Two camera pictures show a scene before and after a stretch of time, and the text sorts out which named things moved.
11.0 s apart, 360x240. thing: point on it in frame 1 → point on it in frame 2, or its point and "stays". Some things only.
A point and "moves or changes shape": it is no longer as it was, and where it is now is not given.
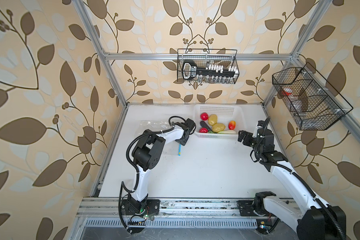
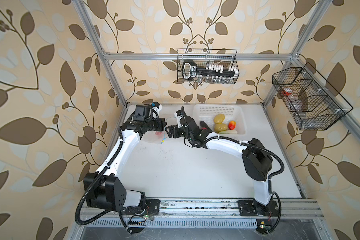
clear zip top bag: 172,148 moves or changes shape
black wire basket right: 313,103 stays
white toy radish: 227,132 stays
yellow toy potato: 212,119 → 218,118
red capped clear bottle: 288,92 stays
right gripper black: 248,136 → 175,128
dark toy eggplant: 203,124 stays
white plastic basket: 225,113 stays
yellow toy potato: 218,127 stays
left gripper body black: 184,141 → 153,125
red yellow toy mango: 232,125 stays
